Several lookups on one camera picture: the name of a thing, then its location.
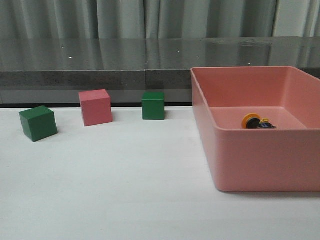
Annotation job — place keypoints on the yellow push button switch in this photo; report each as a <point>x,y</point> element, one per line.
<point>254,121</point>

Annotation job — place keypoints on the right green wooden cube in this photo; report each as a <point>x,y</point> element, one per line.
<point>153,106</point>

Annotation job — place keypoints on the green wooden cube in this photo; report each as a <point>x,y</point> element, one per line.
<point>38,123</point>
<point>153,106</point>

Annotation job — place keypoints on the pink wooden cube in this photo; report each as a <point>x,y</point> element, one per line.
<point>95,107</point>

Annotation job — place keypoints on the left green wooden cube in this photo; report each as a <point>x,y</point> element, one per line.
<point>38,123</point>

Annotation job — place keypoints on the pink plastic bin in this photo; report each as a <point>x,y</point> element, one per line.
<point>285,159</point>

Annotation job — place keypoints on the grey stone counter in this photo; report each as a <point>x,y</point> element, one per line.
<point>53,71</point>

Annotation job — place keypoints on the grey curtain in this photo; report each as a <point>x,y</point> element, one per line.
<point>158,19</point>

